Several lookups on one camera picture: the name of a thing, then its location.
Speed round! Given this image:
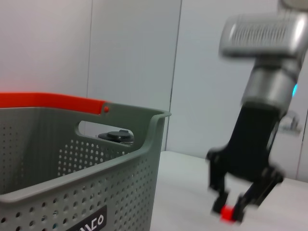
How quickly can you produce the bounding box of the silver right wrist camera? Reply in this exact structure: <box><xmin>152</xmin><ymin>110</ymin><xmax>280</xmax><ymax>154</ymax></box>
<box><xmin>218</xmin><ymin>12</ymin><xmax>308</xmax><ymax>61</ymax></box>

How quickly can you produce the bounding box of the small square red brick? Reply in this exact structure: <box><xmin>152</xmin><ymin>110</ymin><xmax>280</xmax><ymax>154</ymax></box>
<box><xmin>220</xmin><ymin>205</ymin><xmax>236</xmax><ymax>222</ymax></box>

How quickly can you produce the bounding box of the grey perforated storage bin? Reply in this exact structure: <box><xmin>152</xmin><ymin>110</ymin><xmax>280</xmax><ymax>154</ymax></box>
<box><xmin>0</xmin><ymin>102</ymin><xmax>172</xmax><ymax>231</ymax></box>

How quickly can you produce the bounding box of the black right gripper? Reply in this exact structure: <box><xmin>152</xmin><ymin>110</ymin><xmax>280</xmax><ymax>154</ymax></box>
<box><xmin>206</xmin><ymin>103</ymin><xmax>286</xmax><ymax>221</ymax></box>

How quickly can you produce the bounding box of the glass teapot with black lid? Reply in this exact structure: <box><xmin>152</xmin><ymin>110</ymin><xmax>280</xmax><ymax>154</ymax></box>
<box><xmin>98</xmin><ymin>129</ymin><xmax>135</xmax><ymax>146</ymax></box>

